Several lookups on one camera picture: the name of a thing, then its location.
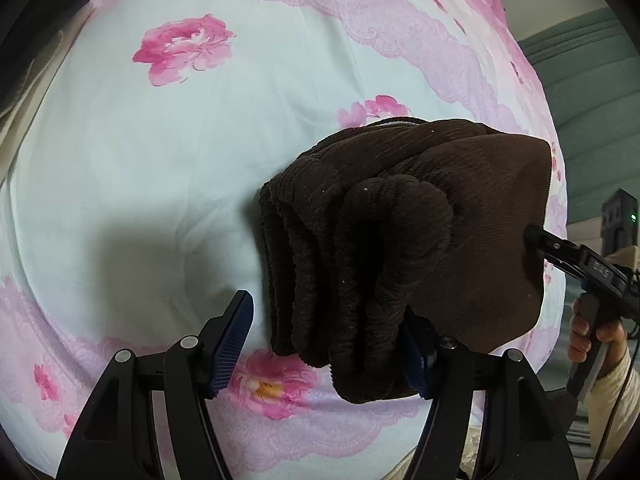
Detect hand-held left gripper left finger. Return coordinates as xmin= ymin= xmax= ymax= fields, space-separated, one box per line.
xmin=55 ymin=290 xmax=254 ymax=480

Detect black cable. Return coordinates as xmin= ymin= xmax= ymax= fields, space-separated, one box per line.
xmin=587 ymin=345 xmax=632 ymax=480

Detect person's right forearm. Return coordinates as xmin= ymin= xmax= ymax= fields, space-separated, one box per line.
xmin=585 ymin=342 xmax=640 ymax=480

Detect pink floral duvet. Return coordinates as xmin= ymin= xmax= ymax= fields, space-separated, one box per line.
xmin=0 ymin=0 xmax=568 ymax=480

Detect black folded garment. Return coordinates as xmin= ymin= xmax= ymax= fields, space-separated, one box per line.
xmin=0 ymin=0 xmax=98 ymax=116

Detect beige folded garment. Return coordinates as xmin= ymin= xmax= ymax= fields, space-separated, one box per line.
xmin=0 ymin=102 xmax=32 ymax=181

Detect green curtain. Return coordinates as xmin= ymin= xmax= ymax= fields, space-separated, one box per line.
xmin=517 ymin=7 xmax=640 ymax=223

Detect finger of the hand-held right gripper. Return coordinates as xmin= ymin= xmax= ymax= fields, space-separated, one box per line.
xmin=522 ymin=224 xmax=586 ymax=257
xmin=539 ymin=254 xmax=588 ymax=288

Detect person's right hand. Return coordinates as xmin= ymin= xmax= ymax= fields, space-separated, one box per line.
xmin=569 ymin=297 xmax=629 ymax=365

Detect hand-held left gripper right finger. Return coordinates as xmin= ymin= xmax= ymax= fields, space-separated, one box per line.
xmin=400 ymin=305 xmax=581 ymax=480

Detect dark brown pants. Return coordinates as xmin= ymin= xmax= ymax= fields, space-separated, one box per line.
xmin=258 ymin=117 xmax=552 ymax=405

